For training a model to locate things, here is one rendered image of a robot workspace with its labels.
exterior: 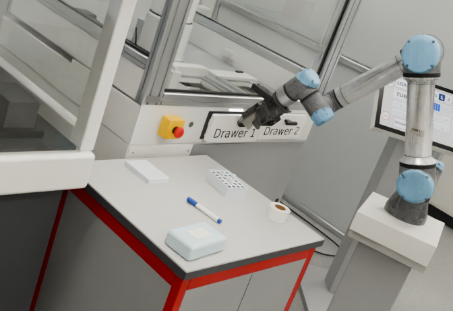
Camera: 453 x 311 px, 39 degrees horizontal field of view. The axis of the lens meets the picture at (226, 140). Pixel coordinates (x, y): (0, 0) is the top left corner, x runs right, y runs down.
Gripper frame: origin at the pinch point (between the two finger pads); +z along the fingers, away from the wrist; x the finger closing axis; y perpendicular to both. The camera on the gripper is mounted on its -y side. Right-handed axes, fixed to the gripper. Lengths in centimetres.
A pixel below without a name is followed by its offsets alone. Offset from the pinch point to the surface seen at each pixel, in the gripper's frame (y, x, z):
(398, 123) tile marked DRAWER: 11, 83, -18
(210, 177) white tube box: 21.1, -27.1, 1.4
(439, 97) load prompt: 5, 106, -33
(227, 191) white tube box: 29.0, -28.8, -4.5
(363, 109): -29, 167, 34
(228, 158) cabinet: 7.0, 6.2, 17.9
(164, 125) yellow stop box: -0.3, -36.6, 3.8
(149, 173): 17, -50, 5
